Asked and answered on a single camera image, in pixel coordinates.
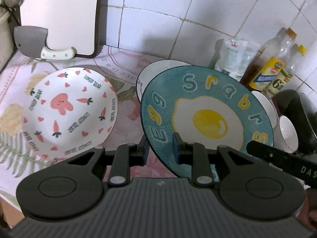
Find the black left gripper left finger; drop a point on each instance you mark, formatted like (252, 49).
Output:
(123, 158)

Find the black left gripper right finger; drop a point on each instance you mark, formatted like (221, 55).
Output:
(193, 154)

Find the white ribbed bowl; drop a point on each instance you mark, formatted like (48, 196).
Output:
(285, 135)
(268, 107)

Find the teal fried egg plate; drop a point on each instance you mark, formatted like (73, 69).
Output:
(202, 105)

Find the white plate pink rabbit carrots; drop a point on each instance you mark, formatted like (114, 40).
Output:
(69, 112)

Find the white plate with sun drawing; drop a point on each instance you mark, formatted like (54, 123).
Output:
(151, 71)

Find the floral tablecloth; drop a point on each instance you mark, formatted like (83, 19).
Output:
(19, 77)

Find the black wok with glass lid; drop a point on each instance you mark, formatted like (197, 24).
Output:
(302, 113)

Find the vinegar bottle yellow cap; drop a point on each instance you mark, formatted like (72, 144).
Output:
(287, 72)

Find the white plastic salt bag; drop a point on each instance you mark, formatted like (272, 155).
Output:
(235, 56)

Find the oil bottle yellow label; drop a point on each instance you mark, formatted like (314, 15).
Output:
(270, 60)

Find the white cutting board black rim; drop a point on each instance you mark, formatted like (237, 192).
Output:
(70, 23)

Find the white rice cooker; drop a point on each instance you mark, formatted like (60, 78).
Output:
(6, 43)

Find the cleaver with white handle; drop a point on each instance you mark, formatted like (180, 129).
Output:
(31, 42)

